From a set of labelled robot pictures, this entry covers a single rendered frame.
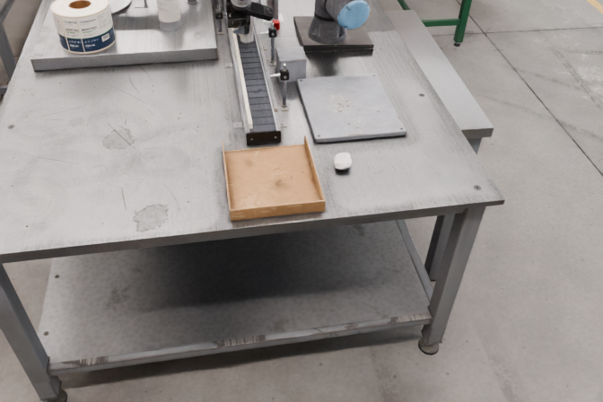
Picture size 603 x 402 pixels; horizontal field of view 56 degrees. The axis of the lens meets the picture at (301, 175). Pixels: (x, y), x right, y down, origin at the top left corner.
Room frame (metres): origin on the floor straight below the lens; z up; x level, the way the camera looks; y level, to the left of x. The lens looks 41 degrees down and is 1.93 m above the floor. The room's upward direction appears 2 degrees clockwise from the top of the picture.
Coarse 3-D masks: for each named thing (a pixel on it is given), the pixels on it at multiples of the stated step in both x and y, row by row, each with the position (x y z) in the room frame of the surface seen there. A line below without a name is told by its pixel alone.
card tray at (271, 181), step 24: (240, 168) 1.28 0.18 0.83; (264, 168) 1.29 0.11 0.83; (288, 168) 1.29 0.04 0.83; (312, 168) 1.28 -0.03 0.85; (240, 192) 1.18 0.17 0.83; (264, 192) 1.18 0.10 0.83; (288, 192) 1.18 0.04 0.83; (312, 192) 1.19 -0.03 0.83; (240, 216) 1.07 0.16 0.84; (264, 216) 1.08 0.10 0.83
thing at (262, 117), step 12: (240, 48) 1.92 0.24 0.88; (252, 48) 1.92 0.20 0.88; (240, 60) 1.83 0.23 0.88; (252, 60) 1.84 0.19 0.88; (252, 72) 1.76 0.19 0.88; (252, 84) 1.67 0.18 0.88; (264, 84) 1.68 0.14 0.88; (252, 96) 1.60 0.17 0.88; (264, 96) 1.60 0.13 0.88; (252, 108) 1.53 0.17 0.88; (264, 108) 1.53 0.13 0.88; (252, 120) 1.46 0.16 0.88; (264, 120) 1.46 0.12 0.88; (252, 132) 1.40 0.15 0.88; (264, 132) 1.41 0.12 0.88
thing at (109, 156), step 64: (256, 0) 2.47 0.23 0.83; (192, 64) 1.88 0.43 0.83; (320, 64) 1.91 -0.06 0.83; (384, 64) 1.93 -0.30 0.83; (0, 128) 1.44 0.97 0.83; (64, 128) 1.45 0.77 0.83; (128, 128) 1.46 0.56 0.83; (192, 128) 1.48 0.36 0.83; (448, 128) 1.52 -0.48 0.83; (0, 192) 1.15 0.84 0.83; (64, 192) 1.16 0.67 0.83; (128, 192) 1.17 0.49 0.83; (192, 192) 1.17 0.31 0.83; (384, 192) 1.20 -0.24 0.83; (448, 192) 1.21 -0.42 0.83; (0, 256) 0.93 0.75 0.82
